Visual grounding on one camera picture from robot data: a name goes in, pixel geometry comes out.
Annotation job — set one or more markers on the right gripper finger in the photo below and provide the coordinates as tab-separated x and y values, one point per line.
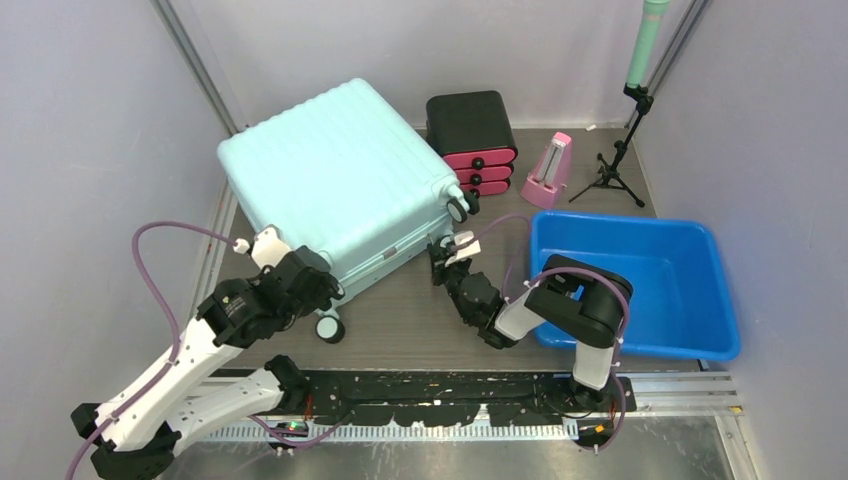
440	273
441	250

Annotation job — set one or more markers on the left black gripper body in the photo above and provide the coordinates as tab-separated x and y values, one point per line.
306	305

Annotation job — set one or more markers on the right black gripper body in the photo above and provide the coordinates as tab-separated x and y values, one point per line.
458	272

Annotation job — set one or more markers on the light blue hard-shell suitcase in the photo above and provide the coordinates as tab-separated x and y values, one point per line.
345	175

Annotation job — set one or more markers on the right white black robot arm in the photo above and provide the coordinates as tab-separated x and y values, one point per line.
589	304

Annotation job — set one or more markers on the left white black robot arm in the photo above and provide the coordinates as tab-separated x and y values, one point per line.
140	432

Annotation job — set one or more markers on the pink metronome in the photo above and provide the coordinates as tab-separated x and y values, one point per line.
548	179

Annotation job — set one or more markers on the black and pink drawer box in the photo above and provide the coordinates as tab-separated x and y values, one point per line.
472	133

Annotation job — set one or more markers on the blue plastic tub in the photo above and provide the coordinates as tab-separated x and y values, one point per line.
681	307

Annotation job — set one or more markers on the black tripod stand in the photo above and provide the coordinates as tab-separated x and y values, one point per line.
609	177

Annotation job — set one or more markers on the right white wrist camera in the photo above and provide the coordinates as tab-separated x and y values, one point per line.
461	246

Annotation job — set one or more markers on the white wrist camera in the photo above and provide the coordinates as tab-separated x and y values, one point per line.
266	249
461	246

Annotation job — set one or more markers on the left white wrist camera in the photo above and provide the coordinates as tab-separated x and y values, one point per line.
266	249

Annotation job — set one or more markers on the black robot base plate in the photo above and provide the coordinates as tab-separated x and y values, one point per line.
442	398

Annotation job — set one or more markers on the aluminium rail frame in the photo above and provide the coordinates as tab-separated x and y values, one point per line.
688	394

